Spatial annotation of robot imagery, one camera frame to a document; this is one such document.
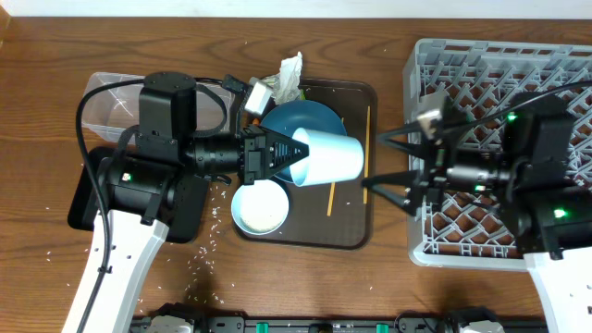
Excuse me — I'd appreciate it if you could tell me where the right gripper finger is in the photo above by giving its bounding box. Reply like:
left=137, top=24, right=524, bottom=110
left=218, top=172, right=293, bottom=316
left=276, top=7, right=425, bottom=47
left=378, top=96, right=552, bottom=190
left=377, top=122, right=429, bottom=159
left=362, top=170, right=419, bottom=216

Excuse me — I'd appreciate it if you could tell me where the dark blue bowl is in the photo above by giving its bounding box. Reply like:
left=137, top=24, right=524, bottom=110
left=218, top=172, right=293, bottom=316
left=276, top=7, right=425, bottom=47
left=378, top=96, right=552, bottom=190
left=261, top=100, right=347, bottom=183

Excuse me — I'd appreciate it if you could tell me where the light blue cup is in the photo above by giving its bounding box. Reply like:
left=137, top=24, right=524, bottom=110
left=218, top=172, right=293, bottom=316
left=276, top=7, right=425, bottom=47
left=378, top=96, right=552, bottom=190
left=290, top=128, right=364, bottom=187

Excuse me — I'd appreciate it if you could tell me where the white tissue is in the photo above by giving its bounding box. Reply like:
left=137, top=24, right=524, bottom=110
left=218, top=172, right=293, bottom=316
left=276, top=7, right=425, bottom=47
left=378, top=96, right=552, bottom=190
left=273, top=52, right=303, bottom=105

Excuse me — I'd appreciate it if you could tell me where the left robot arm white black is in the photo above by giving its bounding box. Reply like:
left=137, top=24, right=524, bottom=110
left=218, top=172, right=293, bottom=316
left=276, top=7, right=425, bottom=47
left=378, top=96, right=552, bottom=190
left=64, top=72, right=310, bottom=332

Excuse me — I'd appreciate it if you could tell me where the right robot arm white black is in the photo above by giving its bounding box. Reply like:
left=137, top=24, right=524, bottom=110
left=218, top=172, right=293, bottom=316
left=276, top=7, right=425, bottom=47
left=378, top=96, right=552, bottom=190
left=363, top=90, right=591, bottom=332

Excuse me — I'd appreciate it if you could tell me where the grey dishwasher rack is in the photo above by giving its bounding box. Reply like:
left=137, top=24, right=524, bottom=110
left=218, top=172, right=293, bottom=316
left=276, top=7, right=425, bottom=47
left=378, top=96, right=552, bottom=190
left=402, top=39, right=591, bottom=272

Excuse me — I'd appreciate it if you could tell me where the light blue rice bowl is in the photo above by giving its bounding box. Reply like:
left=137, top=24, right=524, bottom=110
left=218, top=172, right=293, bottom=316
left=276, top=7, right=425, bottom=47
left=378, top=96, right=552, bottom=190
left=230, top=179, right=290, bottom=236

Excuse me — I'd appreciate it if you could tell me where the brown serving tray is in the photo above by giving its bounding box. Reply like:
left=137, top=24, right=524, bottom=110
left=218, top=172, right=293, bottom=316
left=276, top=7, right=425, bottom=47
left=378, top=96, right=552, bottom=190
left=235, top=79, right=377, bottom=250

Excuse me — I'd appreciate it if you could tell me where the yellow green snack wrapper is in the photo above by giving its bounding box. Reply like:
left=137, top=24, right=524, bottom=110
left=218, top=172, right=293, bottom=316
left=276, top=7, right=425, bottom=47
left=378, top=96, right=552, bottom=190
left=264, top=75, right=305, bottom=105

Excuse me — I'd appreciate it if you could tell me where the black tray bin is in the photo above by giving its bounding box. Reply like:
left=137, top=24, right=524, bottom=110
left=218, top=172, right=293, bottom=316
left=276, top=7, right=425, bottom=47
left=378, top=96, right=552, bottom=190
left=68, top=147, right=210, bottom=243

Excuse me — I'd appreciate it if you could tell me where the clear plastic bin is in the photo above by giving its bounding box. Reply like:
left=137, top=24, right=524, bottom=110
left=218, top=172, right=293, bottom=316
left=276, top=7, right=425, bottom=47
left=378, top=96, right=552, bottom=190
left=81, top=72, right=235, bottom=142

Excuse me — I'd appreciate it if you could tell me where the black rail at table edge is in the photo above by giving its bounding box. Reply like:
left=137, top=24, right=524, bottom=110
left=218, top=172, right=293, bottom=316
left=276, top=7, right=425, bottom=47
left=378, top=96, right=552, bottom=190
left=126, top=303, right=548, bottom=333

